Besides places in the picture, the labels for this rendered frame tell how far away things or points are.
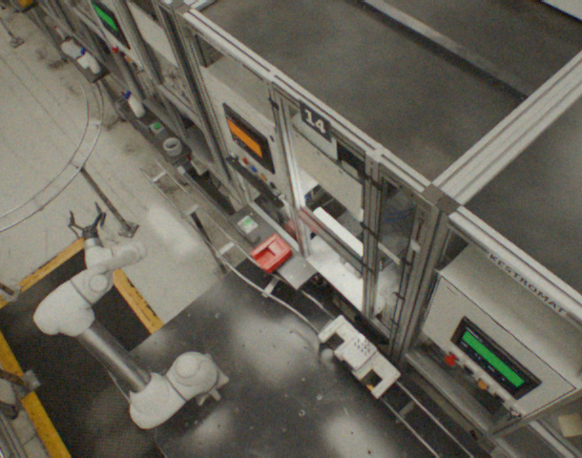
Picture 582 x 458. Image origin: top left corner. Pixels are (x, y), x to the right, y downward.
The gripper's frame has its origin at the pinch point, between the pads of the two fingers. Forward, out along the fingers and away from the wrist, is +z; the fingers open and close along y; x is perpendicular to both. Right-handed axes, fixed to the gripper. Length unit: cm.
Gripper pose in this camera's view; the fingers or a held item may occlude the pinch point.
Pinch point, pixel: (84, 208)
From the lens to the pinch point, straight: 278.8
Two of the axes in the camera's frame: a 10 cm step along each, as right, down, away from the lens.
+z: -3.9, -8.3, 4.0
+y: 9.2, -3.6, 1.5
